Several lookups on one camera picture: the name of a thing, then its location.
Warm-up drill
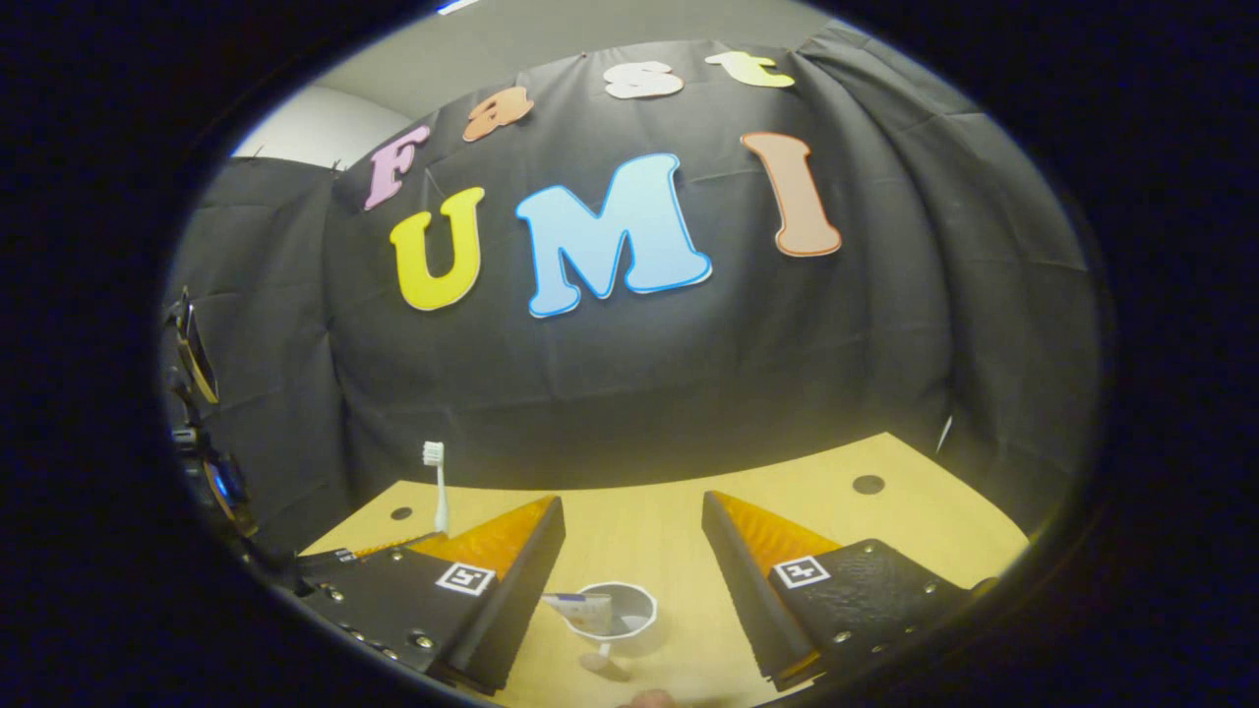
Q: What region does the light wooden desktop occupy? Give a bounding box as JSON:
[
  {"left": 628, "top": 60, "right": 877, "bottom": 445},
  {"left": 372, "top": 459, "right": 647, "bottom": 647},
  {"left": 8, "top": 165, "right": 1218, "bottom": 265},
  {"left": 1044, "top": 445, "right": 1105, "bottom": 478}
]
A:
[{"left": 300, "top": 433, "right": 1032, "bottom": 708}]

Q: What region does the white toothpaste tube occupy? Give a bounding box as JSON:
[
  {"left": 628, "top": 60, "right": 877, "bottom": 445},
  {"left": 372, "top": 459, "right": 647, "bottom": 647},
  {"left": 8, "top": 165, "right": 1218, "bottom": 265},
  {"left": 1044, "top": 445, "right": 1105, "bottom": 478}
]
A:
[{"left": 541, "top": 592, "right": 616, "bottom": 635}]

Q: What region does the white cup with wooden handle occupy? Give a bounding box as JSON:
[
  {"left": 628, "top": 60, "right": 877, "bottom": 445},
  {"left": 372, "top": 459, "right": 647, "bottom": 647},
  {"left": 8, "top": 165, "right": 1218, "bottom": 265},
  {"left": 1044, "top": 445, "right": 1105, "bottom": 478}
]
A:
[{"left": 561, "top": 582, "right": 658, "bottom": 681}]

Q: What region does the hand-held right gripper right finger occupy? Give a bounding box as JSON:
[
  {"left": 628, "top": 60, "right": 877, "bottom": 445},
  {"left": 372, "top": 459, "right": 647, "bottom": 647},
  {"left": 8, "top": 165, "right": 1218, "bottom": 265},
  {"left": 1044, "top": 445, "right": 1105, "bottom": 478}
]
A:
[{"left": 701, "top": 490, "right": 985, "bottom": 691}]

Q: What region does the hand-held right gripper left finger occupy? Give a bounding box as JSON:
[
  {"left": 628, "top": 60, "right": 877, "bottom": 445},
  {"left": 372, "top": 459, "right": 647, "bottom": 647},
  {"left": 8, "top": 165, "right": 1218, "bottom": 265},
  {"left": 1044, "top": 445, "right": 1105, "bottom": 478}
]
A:
[{"left": 313, "top": 495, "right": 568, "bottom": 695}]

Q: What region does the pale toothbrush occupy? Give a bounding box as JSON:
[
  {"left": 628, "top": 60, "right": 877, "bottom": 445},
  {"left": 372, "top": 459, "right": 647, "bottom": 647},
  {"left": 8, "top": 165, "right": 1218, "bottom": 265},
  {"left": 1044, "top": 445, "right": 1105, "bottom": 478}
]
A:
[{"left": 423, "top": 442, "right": 450, "bottom": 535}]

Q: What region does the black backdrop cloth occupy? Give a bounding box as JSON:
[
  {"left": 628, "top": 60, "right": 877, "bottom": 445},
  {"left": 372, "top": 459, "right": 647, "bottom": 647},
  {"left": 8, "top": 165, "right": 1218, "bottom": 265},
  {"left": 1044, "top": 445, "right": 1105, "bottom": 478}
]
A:
[{"left": 162, "top": 39, "right": 1103, "bottom": 561}]

